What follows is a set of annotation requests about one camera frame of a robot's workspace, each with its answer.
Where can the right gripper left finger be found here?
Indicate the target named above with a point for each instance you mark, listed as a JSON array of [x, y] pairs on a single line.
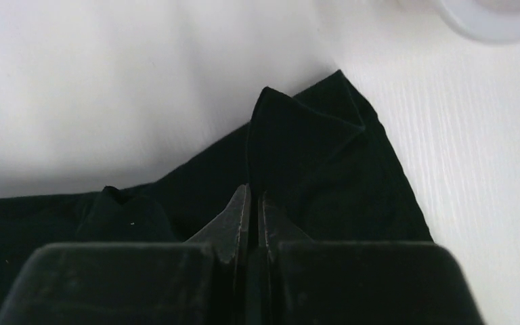
[[199, 281]]

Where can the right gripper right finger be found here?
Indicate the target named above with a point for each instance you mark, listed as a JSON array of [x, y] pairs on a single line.
[[304, 281]]

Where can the black t shirt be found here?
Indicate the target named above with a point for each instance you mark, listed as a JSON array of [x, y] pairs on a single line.
[[321, 155]]

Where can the white plastic basket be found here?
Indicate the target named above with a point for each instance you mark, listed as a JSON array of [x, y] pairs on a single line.
[[480, 22]]

